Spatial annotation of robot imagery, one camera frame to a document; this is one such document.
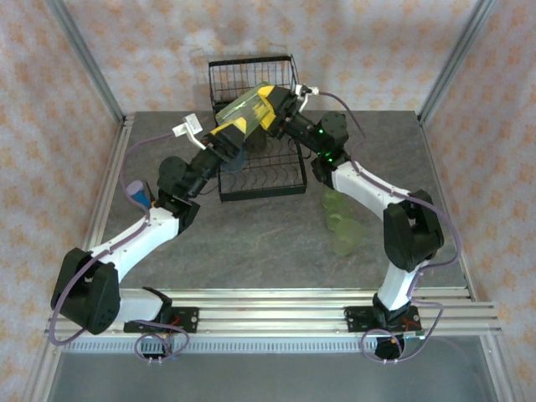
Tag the blue plastic cup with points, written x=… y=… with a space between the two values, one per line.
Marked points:
x=234 y=165

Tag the green plastic cup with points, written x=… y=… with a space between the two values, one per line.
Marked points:
x=243 y=111
x=349 y=238
x=333 y=199

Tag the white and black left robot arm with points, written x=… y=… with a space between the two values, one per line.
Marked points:
x=138 y=236

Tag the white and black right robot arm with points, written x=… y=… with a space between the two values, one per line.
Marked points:
x=364 y=188

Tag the small blue cylinder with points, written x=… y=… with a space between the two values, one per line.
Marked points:
x=139 y=195

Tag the grey metal panel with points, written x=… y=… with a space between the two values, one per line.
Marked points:
x=272 y=377

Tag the aluminium table side rail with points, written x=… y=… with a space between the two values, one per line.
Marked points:
x=113 y=167
x=444 y=197

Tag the aluminium frame post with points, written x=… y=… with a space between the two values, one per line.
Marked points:
x=84 y=54
x=456 y=58

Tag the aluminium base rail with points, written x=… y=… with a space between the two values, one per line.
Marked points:
x=268 y=312

